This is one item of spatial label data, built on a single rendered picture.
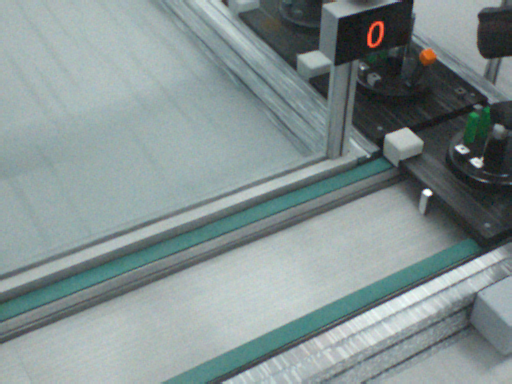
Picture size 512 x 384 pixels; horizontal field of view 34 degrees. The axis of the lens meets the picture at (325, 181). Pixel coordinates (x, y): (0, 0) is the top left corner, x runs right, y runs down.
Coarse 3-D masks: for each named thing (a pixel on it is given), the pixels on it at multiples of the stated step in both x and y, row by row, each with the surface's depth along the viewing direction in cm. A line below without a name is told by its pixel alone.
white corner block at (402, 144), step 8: (392, 136) 127; (400, 136) 128; (408, 136) 128; (416, 136) 128; (384, 144) 129; (392, 144) 127; (400, 144) 126; (408, 144) 126; (416, 144) 127; (384, 152) 129; (392, 152) 127; (400, 152) 126; (408, 152) 126; (416, 152) 128; (392, 160) 128
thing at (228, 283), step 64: (256, 192) 120; (320, 192) 123; (384, 192) 129; (64, 256) 109; (128, 256) 110; (192, 256) 114; (256, 256) 116; (320, 256) 117; (384, 256) 118; (448, 256) 115; (64, 320) 105; (128, 320) 106; (192, 320) 107; (256, 320) 108; (320, 320) 105
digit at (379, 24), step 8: (392, 8) 108; (368, 16) 106; (376, 16) 107; (384, 16) 108; (368, 24) 107; (376, 24) 108; (384, 24) 109; (368, 32) 108; (376, 32) 109; (384, 32) 110; (368, 40) 109; (376, 40) 110; (384, 40) 111; (360, 48) 109; (368, 48) 110; (376, 48) 111; (384, 48) 112
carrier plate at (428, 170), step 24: (456, 120) 135; (432, 144) 130; (408, 168) 125; (432, 168) 126; (432, 192) 122; (456, 192) 122; (480, 192) 122; (456, 216) 119; (480, 216) 118; (504, 216) 119; (480, 240) 116
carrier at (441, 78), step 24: (408, 48) 144; (360, 72) 139; (384, 72) 141; (408, 72) 141; (432, 72) 146; (360, 96) 138; (384, 96) 137; (408, 96) 137; (432, 96) 140; (480, 96) 141; (360, 120) 133; (384, 120) 134; (408, 120) 134; (432, 120) 136
